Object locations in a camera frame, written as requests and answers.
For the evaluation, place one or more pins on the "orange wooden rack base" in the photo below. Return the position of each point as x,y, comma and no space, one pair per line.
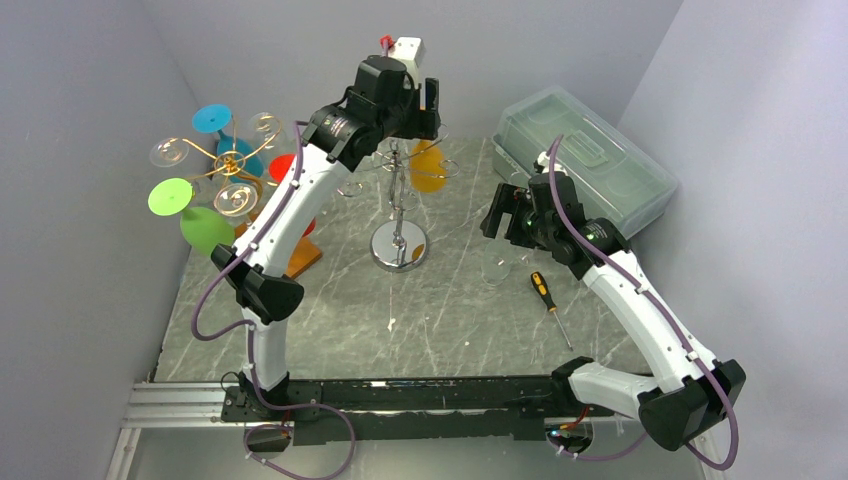
305,253

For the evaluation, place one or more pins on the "red plastic wine glass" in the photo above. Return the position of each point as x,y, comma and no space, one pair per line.
280,166

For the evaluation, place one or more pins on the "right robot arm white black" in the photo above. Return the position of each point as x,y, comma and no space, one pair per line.
688,390

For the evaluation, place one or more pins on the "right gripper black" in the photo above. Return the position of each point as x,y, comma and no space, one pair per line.
514,201

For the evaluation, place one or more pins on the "orange black screwdriver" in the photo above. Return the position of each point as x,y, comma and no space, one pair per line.
541,288

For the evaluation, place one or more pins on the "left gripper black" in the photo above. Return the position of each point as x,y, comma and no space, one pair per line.
425,123

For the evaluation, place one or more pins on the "aluminium frame rail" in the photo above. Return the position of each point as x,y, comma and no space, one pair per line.
199,405

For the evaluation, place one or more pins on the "clear plastic storage box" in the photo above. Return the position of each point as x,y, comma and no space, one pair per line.
614,178

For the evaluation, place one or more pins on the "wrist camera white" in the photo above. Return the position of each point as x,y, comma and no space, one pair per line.
542,164
408,50

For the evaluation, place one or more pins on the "blue plastic wine glass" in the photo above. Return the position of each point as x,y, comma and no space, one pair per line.
213,119

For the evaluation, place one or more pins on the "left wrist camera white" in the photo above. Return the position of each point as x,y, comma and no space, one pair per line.
408,50

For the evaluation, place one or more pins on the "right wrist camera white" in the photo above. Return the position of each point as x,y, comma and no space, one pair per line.
542,164

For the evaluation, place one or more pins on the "clear wine glass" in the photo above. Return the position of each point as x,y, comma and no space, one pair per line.
519,178
496,262

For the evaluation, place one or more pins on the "gold wine glass rack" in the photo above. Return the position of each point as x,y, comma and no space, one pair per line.
237,167

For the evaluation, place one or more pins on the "clear glass on gold rack back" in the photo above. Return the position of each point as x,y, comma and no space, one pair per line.
268,135

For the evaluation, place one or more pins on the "green plastic wine glass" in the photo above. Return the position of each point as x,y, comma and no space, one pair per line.
204,229

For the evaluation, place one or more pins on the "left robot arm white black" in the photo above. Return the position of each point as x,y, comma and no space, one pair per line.
388,98

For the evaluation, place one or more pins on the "chrome wine glass rack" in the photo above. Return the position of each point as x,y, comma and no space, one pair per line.
400,245

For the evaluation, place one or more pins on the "orange plastic wine glass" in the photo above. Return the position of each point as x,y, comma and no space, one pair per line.
427,175

